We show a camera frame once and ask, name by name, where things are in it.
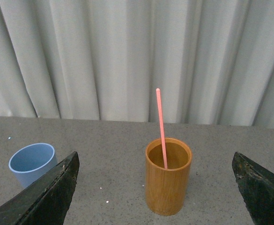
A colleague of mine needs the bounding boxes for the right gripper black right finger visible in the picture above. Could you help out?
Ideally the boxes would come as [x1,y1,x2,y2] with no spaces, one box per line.
[232,152,274,225]

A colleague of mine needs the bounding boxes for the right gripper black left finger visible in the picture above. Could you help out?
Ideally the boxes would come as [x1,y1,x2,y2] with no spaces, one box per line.
[0,151,80,225]

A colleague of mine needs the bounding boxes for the blue plastic cup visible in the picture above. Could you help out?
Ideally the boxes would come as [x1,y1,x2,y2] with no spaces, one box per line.
[8,143,58,188]

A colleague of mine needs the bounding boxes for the pink chopstick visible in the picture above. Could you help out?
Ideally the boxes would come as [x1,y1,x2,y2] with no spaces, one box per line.
[156,88,168,169]

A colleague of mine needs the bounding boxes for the brown bamboo chopstick holder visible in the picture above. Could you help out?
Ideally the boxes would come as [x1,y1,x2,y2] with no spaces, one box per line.
[145,137,193,216]

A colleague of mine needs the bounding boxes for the white pleated curtain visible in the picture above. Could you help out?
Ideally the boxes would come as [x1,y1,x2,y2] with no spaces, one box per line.
[0,0,274,128]

